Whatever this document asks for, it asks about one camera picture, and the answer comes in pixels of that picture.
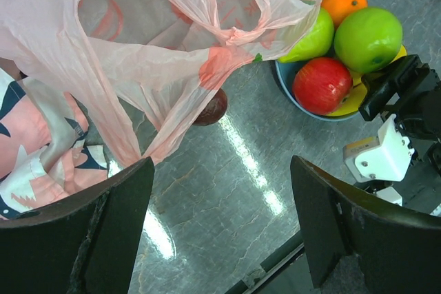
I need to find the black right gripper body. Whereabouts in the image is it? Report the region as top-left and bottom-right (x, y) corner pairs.
(358, 54), (440, 143)

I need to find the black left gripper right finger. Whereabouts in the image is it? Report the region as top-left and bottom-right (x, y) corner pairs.
(290, 156), (440, 293)

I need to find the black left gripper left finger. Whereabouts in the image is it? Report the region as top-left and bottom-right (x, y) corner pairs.
(1, 158), (154, 293)

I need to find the yellow fake banana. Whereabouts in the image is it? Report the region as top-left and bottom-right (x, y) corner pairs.
(325, 44), (408, 118)

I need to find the green fake apple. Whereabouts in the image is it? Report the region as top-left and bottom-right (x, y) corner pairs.
(334, 7), (403, 74)

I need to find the red fake apple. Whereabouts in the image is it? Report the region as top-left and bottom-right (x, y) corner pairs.
(292, 56), (354, 116)

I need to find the green fake pear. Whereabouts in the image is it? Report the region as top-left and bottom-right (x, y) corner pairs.
(278, 8), (334, 63)

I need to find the orange fake orange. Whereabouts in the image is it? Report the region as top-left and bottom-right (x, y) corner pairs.
(321, 0), (368, 29)

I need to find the dark purple fake fruit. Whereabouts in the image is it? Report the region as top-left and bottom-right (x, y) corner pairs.
(193, 88), (228, 126)

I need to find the pink translucent plastic bag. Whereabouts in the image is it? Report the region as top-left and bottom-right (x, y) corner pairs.
(1, 0), (322, 166)

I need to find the pink navy patterned cloth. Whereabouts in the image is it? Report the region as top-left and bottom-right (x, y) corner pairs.
(1, 71), (108, 220)

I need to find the blue plate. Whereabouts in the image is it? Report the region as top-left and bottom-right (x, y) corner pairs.
(275, 61), (367, 122)

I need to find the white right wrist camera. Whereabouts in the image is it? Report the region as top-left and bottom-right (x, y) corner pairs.
(342, 114), (415, 182)

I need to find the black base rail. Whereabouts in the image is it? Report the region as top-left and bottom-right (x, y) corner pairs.
(225, 232), (305, 294)

